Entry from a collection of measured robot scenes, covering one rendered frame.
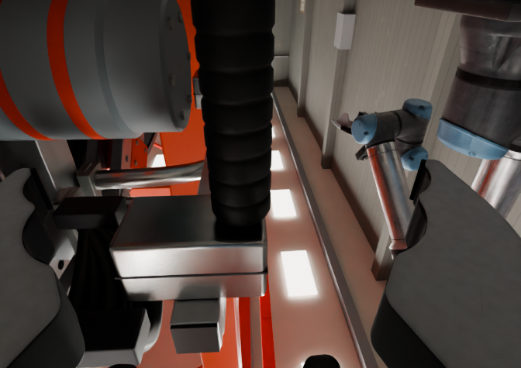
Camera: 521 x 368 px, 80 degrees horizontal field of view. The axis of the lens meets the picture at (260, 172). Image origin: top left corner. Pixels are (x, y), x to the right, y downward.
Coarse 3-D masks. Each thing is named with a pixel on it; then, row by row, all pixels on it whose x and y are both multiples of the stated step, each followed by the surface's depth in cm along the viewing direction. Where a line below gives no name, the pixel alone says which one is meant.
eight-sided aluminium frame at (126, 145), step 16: (96, 144) 53; (112, 144) 53; (128, 144) 55; (96, 160) 52; (112, 160) 52; (128, 160) 55; (112, 192) 51; (128, 192) 54; (64, 272) 38; (64, 288) 36
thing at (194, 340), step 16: (208, 176) 33; (208, 192) 30; (176, 304) 20; (192, 304) 20; (208, 304) 20; (176, 320) 19; (192, 320) 19; (208, 320) 19; (176, 336) 19; (192, 336) 19; (208, 336) 19; (176, 352) 20; (192, 352) 20; (208, 352) 20
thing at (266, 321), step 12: (156, 144) 688; (240, 300) 251; (264, 300) 300; (240, 312) 242; (264, 312) 289; (240, 324) 234; (264, 324) 280; (240, 336) 226; (264, 336) 270; (264, 348) 262; (264, 360) 253
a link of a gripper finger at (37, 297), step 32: (0, 192) 9; (32, 192) 9; (0, 224) 8; (32, 224) 8; (0, 256) 7; (32, 256) 7; (0, 288) 6; (32, 288) 6; (0, 320) 6; (32, 320) 6; (64, 320) 6; (0, 352) 5; (32, 352) 5; (64, 352) 6
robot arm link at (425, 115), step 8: (408, 104) 84; (416, 104) 83; (424, 104) 83; (400, 112) 83; (408, 112) 83; (416, 112) 82; (424, 112) 82; (408, 120) 82; (416, 120) 83; (424, 120) 83; (408, 128) 83; (416, 128) 84; (424, 128) 85; (400, 136) 85; (408, 136) 86; (416, 136) 86; (416, 144) 87
